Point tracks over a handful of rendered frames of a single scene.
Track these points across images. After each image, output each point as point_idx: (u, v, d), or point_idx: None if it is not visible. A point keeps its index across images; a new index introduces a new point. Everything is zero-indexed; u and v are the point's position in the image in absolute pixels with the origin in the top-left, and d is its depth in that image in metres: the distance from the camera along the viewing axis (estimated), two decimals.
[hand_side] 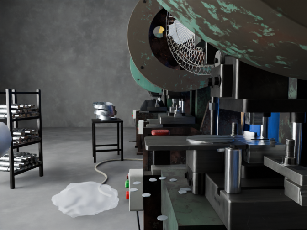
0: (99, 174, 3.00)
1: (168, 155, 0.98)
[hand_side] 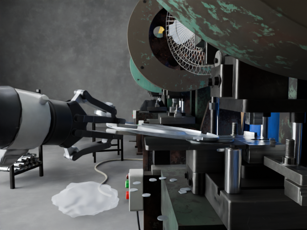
0: (99, 174, 3.00)
1: (168, 155, 0.98)
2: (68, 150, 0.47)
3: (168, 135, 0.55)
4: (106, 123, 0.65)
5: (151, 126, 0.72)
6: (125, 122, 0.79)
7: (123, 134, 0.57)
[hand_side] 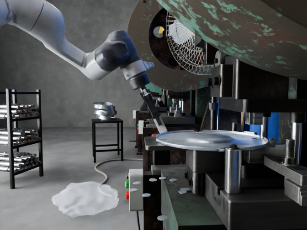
0: (99, 174, 3.00)
1: (168, 155, 0.98)
2: None
3: (196, 148, 0.58)
4: (156, 135, 0.74)
5: (202, 134, 0.75)
6: (184, 131, 0.84)
7: (156, 123, 1.04)
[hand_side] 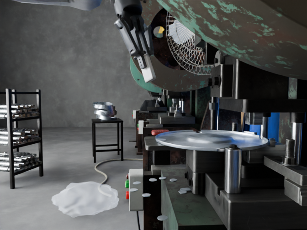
0: (99, 174, 3.00)
1: (168, 155, 0.98)
2: None
3: (267, 141, 0.65)
4: (210, 148, 0.57)
5: (196, 137, 0.70)
6: (160, 141, 0.66)
7: None
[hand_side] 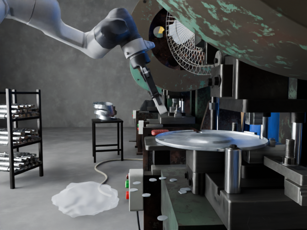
0: (99, 174, 3.00)
1: (168, 155, 0.98)
2: None
3: (218, 131, 0.84)
4: (267, 139, 0.68)
5: (217, 139, 0.67)
6: (246, 148, 0.58)
7: (155, 103, 1.03)
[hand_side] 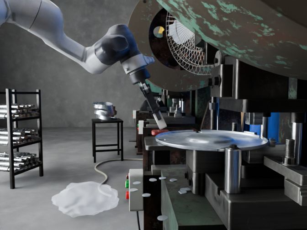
0: (99, 174, 3.00)
1: (168, 155, 0.98)
2: None
3: (159, 134, 0.77)
4: (208, 130, 0.85)
5: (222, 136, 0.72)
6: (251, 135, 0.76)
7: (155, 118, 1.04)
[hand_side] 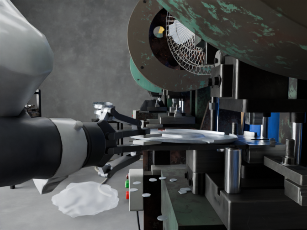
0: None
1: (168, 155, 0.98)
2: (102, 169, 0.47)
3: None
4: (172, 129, 0.85)
5: (191, 132, 0.73)
6: (216, 132, 0.79)
7: (150, 144, 0.57)
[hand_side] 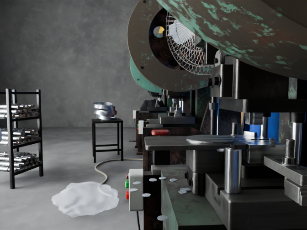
0: (99, 174, 3.00)
1: (168, 155, 0.98)
2: None
3: None
4: None
5: None
6: None
7: None
